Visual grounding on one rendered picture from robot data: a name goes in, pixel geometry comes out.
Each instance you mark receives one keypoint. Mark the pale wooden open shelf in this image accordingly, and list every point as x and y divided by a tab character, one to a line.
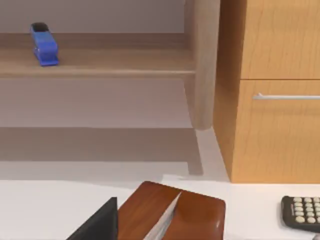
140	62

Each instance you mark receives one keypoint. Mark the wooden cupboard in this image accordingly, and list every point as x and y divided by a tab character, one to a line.
262	140

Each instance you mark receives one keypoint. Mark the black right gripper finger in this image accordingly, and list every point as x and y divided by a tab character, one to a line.
102	222

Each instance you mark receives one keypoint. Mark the blue stapler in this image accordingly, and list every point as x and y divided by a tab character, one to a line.
44	46

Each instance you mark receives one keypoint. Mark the wooden drawer front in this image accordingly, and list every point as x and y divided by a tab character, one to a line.
277	135

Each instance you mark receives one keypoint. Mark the wooden cupboard door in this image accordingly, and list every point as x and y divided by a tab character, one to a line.
282	37

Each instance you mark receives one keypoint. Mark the black calculator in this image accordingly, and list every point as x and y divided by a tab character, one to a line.
301	211

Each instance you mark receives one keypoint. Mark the brown wooden tissue box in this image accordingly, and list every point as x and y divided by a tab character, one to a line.
190	215

